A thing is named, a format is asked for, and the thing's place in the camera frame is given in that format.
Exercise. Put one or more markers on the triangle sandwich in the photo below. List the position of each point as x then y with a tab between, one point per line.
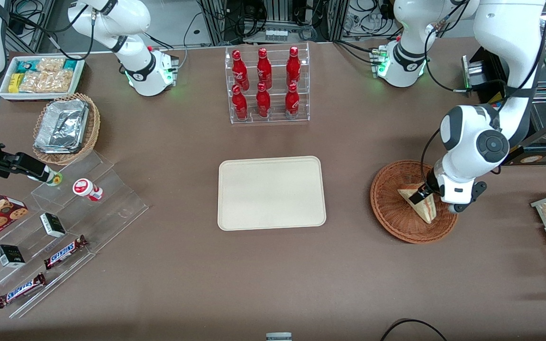
425	212

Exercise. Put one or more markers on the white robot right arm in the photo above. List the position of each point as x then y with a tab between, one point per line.
133	61

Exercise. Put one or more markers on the white snack bin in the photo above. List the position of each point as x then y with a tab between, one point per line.
5	94

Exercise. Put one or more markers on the Snickers chocolate bar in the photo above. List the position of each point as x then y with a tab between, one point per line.
21	290
66	252

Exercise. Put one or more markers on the grey power strip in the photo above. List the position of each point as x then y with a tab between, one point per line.
276	34

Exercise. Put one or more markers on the aluminium frame rack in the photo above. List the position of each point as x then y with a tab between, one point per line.
216	21

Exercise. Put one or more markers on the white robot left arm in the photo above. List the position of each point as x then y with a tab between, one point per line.
472	142

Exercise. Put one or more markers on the small grey device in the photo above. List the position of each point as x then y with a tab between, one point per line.
278	337

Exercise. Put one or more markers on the brown wicker basket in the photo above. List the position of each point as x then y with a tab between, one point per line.
391	213

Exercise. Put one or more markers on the clear acrylic bottle rack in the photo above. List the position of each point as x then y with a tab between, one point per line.
275	118

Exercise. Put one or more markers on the beige plastic tray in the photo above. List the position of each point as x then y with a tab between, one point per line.
271	193

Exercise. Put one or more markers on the green sunflower yogurt cup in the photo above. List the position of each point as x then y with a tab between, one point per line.
56	179

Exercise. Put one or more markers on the small black box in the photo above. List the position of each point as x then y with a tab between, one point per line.
10	255
53	225

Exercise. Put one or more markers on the red yogurt cup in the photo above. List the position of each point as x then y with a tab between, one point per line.
84	188

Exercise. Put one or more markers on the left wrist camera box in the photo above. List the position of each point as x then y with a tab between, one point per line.
479	189

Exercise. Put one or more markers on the clear cracker bag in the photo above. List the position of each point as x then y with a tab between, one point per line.
45	81
50	64

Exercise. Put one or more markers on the yellow snack packet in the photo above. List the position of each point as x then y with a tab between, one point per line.
14	83

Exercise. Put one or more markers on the teal snack packet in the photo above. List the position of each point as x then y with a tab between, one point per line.
26	66
70	65

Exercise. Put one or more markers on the red cola bottle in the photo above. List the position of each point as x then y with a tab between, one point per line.
264	68
263	102
293	66
292	102
240	71
240	104

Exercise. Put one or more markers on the silver foil tray stack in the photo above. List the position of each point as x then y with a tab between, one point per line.
62	125

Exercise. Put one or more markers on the clear acrylic stepped shelf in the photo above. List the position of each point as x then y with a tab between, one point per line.
112	203

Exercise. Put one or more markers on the light wicker basket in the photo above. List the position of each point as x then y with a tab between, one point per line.
94	128

